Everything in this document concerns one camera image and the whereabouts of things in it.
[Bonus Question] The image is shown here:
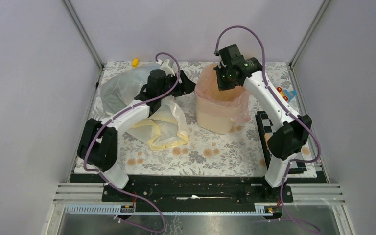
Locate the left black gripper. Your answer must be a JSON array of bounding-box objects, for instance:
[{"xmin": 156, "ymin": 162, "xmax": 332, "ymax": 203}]
[{"xmin": 158, "ymin": 70, "xmax": 198, "ymax": 99}]

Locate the pink plastic trash bag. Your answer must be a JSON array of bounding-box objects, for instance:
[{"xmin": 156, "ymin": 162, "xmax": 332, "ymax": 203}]
[{"xmin": 194, "ymin": 63, "xmax": 250, "ymax": 123}]

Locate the clear white trash bag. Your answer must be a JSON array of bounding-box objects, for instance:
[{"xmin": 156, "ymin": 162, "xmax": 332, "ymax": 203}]
[{"xmin": 100, "ymin": 63, "xmax": 189, "ymax": 150}]

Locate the beige plastic trash bin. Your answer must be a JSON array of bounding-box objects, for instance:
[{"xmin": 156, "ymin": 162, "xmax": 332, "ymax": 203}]
[{"xmin": 194, "ymin": 63, "xmax": 251, "ymax": 134}]

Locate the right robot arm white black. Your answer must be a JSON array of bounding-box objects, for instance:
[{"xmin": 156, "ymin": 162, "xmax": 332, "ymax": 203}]
[{"xmin": 214, "ymin": 44, "xmax": 312, "ymax": 202}]

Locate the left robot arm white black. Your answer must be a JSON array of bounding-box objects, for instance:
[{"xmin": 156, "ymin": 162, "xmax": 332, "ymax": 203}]
[{"xmin": 77, "ymin": 69, "xmax": 195, "ymax": 201}]

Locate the yellow block far left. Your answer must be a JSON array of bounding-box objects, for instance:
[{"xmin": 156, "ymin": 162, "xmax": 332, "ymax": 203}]
[{"xmin": 132, "ymin": 58, "xmax": 139, "ymax": 68}]

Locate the yellow red toy car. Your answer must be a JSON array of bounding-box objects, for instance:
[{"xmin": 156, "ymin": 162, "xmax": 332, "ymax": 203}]
[{"xmin": 276, "ymin": 87, "xmax": 289, "ymax": 102}]

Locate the blue triangle toy piece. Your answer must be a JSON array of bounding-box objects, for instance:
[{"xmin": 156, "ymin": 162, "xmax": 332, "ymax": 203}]
[{"xmin": 283, "ymin": 90, "xmax": 297, "ymax": 102}]

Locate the black white checkerboard plate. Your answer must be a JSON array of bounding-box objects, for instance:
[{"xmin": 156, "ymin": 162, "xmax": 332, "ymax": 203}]
[{"xmin": 255, "ymin": 111, "xmax": 307, "ymax": 174}]

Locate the floral patterned table mat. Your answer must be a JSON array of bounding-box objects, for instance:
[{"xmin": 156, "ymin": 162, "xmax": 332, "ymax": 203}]
[{"xmin": 101, "ymin": 62, "xmax": 294, "ymax": 177}]

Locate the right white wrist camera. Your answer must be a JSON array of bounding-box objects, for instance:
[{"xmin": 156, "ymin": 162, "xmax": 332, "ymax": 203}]
[{"xmin": 215, "ymin": 60, "xmax": 227, "ymax": 70}]

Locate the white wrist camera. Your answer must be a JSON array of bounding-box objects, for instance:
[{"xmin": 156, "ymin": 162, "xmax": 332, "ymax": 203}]
[
  {"xmin": 215, "ymin": 60, "xmax": 227, "ymax": 70},
  {"xmin": 156, "ymin": 59, "xmax": 179, "ymax": 76}
]

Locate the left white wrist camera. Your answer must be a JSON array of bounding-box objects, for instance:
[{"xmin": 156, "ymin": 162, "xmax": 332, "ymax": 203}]
[{"xmin": 156, "ymin": 59, "xmax": 179, "ymax": 76}]

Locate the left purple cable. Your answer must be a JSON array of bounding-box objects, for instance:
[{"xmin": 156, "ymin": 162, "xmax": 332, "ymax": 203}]
[{"xmin": 83, "ymin": 52, "xmax": 182, "ymax": 234}]

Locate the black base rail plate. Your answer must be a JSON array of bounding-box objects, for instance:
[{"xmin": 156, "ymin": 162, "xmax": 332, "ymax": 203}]
[{"xmin": 71, "ymin": 173, "xmax": 294, "ymax": 215}]

